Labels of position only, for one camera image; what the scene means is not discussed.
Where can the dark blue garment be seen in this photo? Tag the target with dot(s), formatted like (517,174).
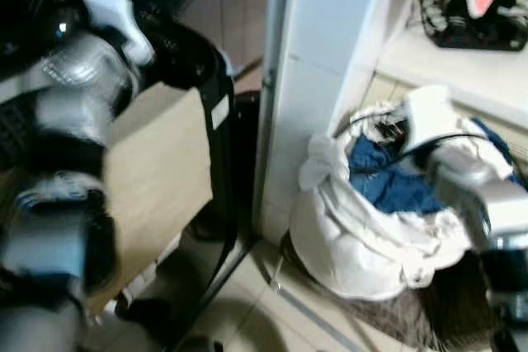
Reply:
(388,185)

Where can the small white label sticker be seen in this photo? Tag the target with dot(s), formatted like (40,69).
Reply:
(219,111)

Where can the white fabric laundry bag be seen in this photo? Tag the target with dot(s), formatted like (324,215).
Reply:
(363,245)

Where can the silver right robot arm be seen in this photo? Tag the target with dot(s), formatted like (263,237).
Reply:
(495,204)

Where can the brown woven mat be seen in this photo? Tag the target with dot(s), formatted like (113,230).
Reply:
(429,315)

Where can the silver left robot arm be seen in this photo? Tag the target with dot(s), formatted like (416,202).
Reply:
(66,80)

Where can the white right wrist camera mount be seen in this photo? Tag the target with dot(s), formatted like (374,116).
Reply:
(425,113)

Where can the tan wooden panel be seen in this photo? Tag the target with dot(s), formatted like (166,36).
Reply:
(157,175)

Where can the glossy black stand frame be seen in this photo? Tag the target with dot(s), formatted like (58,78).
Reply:
(223,191)

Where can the white shelf board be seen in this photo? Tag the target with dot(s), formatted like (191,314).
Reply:
(462,73)

